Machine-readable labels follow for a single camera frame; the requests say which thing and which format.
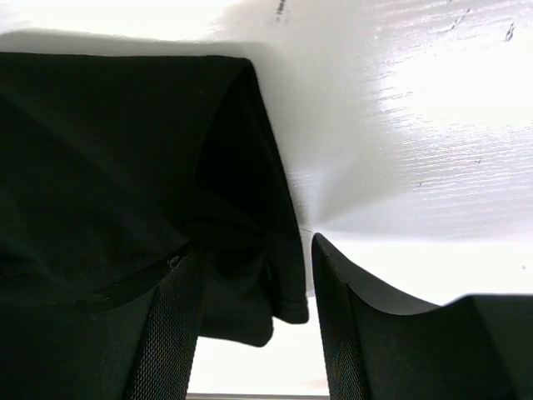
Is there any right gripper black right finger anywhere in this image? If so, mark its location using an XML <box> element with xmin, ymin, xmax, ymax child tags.
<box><xmin>311</xmin><ymin>234</ymin><xmax>532</xmax><ymax>399</ymax></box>

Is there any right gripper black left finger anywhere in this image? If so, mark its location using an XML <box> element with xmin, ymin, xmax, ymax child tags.
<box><xmin>1</xmin><ymin>244</ymin><xmax>207</xmax><ymax>399</ymax></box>

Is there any black skirt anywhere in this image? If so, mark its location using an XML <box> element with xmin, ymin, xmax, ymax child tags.
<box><xmin>1</xmin><ymin>52</ymin><xmax>309</xmax><ymax>347</ymax></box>

